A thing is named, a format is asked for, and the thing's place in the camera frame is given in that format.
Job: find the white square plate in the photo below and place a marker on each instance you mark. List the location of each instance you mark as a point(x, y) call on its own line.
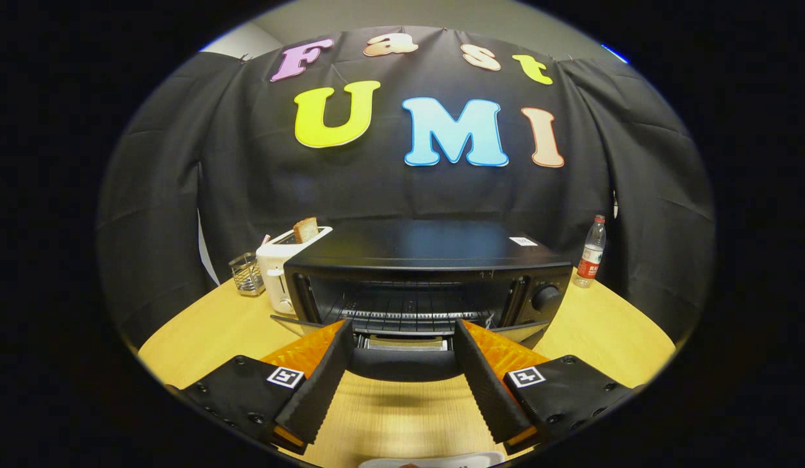
point(441, 461)

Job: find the white slot toaster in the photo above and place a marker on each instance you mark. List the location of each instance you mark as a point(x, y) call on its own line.
point(272, 266)

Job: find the black backdrop cloth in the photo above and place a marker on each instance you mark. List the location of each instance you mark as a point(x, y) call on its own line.
point(571, 169)

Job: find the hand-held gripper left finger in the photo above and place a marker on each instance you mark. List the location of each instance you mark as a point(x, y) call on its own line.
point(324, 383)

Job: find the clear water bottle red label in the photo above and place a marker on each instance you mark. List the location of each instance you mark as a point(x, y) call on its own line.
point(591, 257)

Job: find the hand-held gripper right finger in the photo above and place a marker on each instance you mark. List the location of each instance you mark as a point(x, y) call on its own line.
point(484, 383)

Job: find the brown bread slice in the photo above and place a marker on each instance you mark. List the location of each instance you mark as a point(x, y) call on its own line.
point(305, 230)

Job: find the black toaster oven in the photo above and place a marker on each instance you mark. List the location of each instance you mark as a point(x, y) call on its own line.
point(409, 247)

